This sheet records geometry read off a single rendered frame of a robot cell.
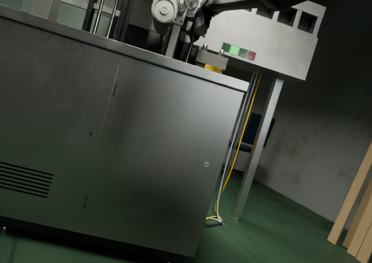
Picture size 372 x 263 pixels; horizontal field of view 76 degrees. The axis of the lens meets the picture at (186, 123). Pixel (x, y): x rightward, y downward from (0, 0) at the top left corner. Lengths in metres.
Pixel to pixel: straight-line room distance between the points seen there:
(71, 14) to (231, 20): 1.01
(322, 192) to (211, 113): 2.39
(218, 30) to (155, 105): 0.86
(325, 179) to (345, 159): 0.31
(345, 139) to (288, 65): 1.58
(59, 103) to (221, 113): 0.65
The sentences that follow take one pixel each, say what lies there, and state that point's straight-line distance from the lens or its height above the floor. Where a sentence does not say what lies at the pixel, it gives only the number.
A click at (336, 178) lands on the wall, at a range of 3.17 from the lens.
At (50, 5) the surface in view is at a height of 1.03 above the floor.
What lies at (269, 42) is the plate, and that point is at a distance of 1.79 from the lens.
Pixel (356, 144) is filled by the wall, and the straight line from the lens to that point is 3.13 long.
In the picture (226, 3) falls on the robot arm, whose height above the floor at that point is 1.15.
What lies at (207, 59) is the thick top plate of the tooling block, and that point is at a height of 0.99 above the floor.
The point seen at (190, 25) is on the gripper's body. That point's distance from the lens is 1.26.
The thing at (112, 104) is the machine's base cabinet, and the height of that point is 0.66.
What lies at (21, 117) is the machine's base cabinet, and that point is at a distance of 1.14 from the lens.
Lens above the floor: 0.72
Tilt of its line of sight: 3 degrees down
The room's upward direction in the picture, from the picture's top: 16 degrees clockwise
